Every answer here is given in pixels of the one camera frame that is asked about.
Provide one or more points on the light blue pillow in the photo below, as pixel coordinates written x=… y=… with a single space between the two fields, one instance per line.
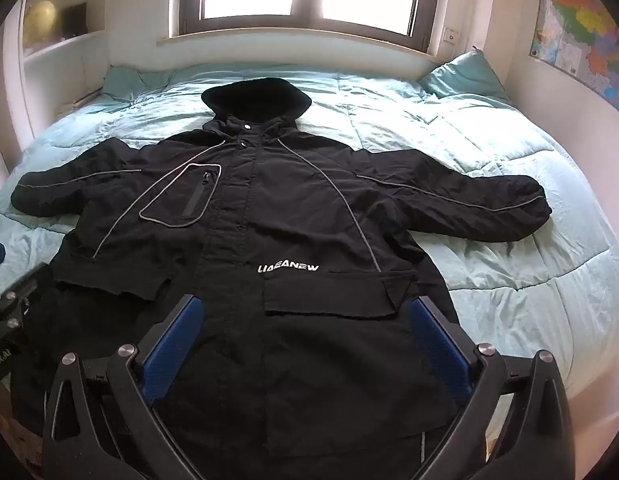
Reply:
x=467 y=77
x=132 y=85

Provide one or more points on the white wall shelf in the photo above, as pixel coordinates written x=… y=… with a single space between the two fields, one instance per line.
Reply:
x=64 y=40

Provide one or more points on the globe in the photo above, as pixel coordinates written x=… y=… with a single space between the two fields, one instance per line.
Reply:
x=39 y=16

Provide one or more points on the light blue quilted comforter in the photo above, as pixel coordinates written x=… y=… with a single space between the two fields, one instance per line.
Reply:
x=489 y=270

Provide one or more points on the white wall socket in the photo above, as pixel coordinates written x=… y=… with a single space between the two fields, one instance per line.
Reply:
x=450 y=35

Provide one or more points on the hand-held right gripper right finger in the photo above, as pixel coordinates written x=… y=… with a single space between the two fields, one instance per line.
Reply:
x=439 y=350

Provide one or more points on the colourful wall map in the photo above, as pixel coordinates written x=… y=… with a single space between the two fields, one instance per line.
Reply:
x=582 y=35

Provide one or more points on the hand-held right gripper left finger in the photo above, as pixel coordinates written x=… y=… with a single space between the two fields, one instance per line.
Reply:
x=172 y=347

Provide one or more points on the black hooded jacket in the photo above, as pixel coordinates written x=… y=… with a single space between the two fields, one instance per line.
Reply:
x=269 y=220

